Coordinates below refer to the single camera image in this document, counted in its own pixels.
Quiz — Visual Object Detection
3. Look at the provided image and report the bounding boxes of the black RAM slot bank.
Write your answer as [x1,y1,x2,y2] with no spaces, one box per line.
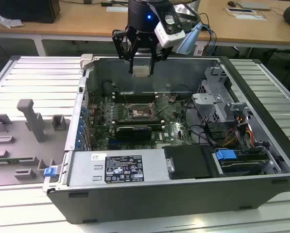
[114,92,158,103]
[113,118,165,126]

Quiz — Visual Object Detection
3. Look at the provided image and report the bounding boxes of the wooden desk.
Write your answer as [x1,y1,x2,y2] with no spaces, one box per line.
[0,0,290,50]

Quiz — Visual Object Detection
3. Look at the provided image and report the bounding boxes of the black cylindrical capacitor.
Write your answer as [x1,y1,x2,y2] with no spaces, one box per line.
[102,81,114,95]

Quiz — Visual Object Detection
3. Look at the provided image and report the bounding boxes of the grey case release handle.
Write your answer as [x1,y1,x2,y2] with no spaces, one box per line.
[79,53,95,70]

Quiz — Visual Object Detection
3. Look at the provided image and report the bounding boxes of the blue expansion slot clips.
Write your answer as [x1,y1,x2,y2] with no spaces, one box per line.
[77,106,86,149]

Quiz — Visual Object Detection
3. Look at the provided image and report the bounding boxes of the black internal cable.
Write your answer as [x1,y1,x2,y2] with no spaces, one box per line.
[185,98,220,149]

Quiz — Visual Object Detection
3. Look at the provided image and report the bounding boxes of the CPU socket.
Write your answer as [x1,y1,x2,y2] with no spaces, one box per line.
[128,103,158,120]

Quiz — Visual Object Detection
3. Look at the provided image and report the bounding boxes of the black open PC case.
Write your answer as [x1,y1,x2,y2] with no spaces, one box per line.
[42,54,290,225]

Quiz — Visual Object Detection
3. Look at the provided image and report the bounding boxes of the blue cable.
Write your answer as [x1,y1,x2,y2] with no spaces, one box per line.
[199,12,218,47]

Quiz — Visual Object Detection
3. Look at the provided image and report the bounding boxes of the crumpled white paper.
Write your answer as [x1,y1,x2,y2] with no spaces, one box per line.
[0,13,24,29]

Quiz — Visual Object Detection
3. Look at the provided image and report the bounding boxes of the pale blue teach pendant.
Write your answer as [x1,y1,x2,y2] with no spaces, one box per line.
[176,23,203,54]

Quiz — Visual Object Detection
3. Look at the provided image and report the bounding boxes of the black plastic fan shroud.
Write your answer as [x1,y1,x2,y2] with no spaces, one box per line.
[164,145,215,181]

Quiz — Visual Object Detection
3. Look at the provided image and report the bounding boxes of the grey flat laptop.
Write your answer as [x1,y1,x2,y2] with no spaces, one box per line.
[236,1,272,11]

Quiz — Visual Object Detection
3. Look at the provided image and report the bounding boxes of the blue case latch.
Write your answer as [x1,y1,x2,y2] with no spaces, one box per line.
[44,166,57,178]

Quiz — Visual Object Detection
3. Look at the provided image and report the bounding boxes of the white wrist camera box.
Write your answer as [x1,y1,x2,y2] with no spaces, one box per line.
[154,14,186,48]

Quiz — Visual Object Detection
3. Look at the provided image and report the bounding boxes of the metal socket cover frame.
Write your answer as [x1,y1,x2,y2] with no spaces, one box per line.
[154,96,172,115]

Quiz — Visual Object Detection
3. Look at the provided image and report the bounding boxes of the orange and yellow wires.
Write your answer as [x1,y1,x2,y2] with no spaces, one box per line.
[222,116,254,147]

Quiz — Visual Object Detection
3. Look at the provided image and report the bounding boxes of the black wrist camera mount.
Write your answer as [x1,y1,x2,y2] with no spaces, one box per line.
[147,1,182,34]

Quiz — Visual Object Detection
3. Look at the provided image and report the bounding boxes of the metal drive cage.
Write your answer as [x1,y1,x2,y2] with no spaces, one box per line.
[191,67,257,128]

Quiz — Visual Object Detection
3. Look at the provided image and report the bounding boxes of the grey parts rack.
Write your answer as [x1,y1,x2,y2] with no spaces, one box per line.
[0,99,72,188]

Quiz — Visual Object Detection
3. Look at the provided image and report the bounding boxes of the white paper sheets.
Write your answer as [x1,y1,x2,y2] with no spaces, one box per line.
[222,7,267,21]

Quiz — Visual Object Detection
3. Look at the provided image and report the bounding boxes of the green motherboard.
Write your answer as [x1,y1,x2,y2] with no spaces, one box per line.
[86,92,194,150]

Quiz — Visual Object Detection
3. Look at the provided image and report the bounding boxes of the black graphics card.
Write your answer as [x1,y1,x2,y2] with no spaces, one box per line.
[115,125,152,142]

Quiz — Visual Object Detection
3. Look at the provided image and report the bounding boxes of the silver square CPU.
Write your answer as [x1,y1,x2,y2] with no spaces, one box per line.
[132,66,152,77]

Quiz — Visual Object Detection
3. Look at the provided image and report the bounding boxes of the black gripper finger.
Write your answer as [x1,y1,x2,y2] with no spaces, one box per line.
[149,46,173,75]
[112,29,138,74]

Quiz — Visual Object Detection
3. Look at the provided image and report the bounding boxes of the grey power supply with label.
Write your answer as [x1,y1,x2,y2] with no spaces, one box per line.
[67,149,171,187]

